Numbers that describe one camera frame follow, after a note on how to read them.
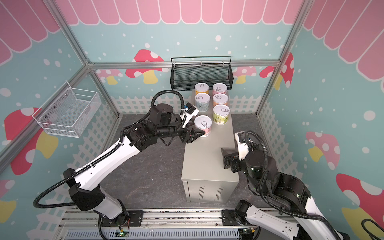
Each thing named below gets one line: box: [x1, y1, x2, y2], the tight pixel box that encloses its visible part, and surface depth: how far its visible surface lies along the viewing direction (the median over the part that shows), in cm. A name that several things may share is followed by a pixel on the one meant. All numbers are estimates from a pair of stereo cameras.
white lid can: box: [195, 92, 211, 113], surface depth 73 cm
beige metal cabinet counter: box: [181, 115, 239, 204], surface depth 61 cm
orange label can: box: [212, 93, 230, 106], surface depth 73 cm
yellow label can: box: [194, 82, 210, 95], surface depth 79 cm
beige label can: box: [194, 115, 213, 138], surface depth 63 cm
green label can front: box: [212, 104, 231, 126], surface depth 68 cm
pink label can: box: [212, 82, 228, 96], surface depth 78 cm
